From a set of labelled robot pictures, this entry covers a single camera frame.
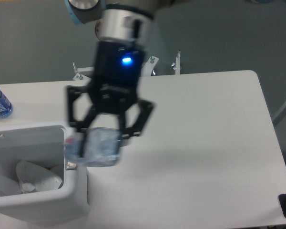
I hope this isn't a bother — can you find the clear plastic water bottle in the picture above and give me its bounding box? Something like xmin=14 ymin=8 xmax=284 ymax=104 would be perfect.
xmin=64 ymin=127 xmax=122 ymax=167

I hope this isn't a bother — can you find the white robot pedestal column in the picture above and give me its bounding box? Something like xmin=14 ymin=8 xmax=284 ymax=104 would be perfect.
xmin=94 ymin=19 xmax=102 ymax=40

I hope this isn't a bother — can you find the white trash can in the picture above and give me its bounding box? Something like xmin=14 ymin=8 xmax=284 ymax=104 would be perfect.
xmin=0 ymin=122 xmax=90 ymax=224

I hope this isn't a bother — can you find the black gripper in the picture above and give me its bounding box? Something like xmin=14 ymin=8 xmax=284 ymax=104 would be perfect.
xmin=66 ymin=41 xmax=155 ymax=158

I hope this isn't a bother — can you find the white metal base frame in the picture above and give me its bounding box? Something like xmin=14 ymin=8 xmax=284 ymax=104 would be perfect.
xmin=72 ymin=51 xmax=182 ymax=81

